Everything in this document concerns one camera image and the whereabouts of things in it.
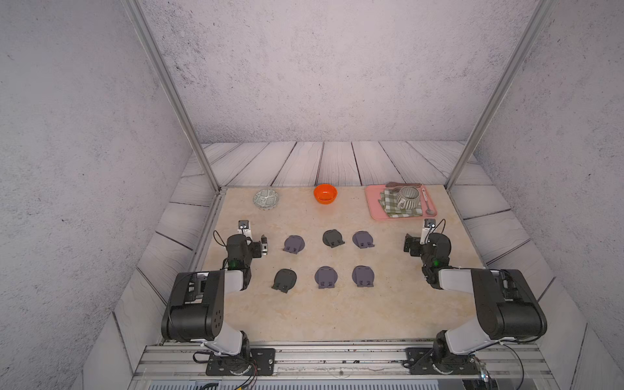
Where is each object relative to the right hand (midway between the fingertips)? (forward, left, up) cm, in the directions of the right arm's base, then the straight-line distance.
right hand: (423, 233), depth 94 cm
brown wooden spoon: (+33, +2, -7) cm, 34 cm away
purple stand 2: (+3, +22, -8) cm, 23 cm away
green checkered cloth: (+23, +8, -7) cm, 26 cm away
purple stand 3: (-14, +37, -8) cm, 40 cm away
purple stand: (0, +50, -8) cm, 51 cm away
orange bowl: (+25, +37, -4) cm, 45 cm away
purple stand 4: (-13, +23, -8) cm, 28 cm away
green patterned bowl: (+23, +65, -5) cm, 69 cm away
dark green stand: (-15, +53, -8) cm, 55 cm away
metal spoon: (+18, -9, -8) cm, 22 cm away
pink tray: (+20, +14, -10) cm, 26 cm away
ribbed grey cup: (+21, +1, -2) cm, 21 cm away
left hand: (-1, +65, +1) cm, 65 cm away
